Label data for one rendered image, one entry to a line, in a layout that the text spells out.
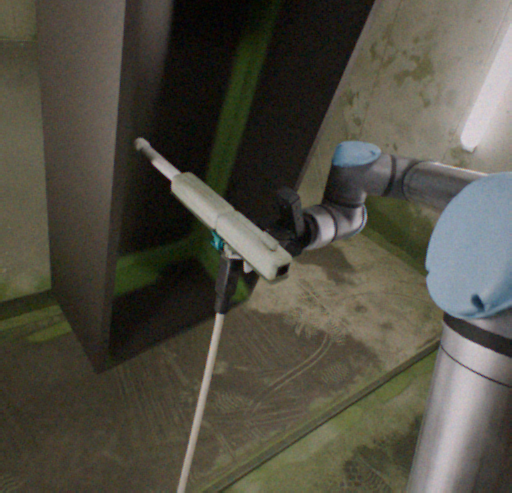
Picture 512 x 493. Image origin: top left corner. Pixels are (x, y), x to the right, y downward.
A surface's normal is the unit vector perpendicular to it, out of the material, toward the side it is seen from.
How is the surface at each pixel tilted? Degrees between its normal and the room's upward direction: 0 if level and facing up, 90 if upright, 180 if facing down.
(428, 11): 90
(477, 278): 84
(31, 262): 57
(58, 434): 0
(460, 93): 90
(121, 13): 91
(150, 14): 102
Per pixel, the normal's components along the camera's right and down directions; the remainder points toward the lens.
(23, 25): 0.58, 0.51
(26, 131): 0.58, -0.02
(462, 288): -0.96, -0.27
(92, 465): 0.16, -0.83
